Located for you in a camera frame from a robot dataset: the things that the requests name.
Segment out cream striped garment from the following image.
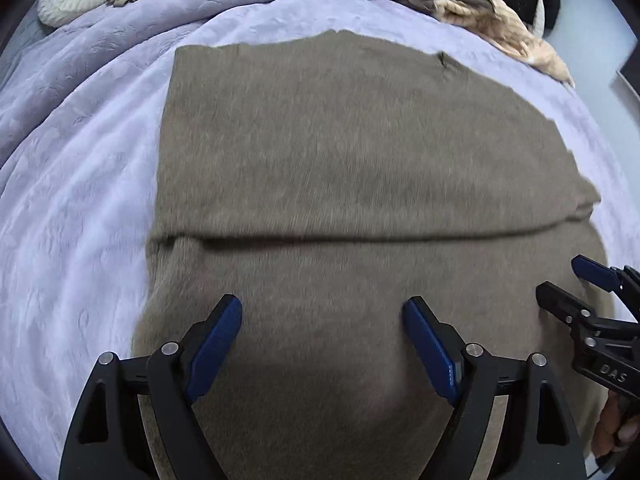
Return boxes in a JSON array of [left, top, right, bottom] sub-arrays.
[[435, 0, 575, 88]]

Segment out lavender plush blanket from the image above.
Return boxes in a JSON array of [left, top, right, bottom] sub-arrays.
[[1, 0, 639, 479]]

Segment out olive brown knit sweater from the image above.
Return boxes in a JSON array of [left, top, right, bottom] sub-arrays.
[[132, 32, 613, 479]]

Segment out person's right hand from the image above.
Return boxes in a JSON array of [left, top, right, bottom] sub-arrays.
[[591, 391, 639, 458]]

